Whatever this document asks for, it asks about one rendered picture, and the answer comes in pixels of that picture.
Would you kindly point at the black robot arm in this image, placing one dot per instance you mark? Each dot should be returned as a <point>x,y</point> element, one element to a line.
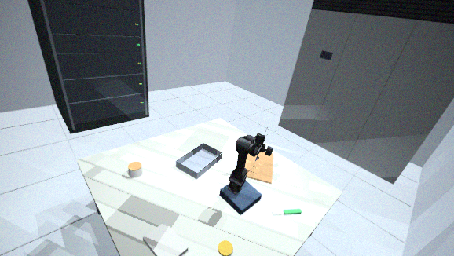
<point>244,145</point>

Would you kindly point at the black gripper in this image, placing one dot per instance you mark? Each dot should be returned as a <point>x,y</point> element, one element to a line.
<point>267,151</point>

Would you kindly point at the light wooden board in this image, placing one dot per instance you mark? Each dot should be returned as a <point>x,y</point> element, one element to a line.
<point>260,170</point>

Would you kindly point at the grey cylinder with orange top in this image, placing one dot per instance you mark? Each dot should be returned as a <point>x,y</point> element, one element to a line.
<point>135,169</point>

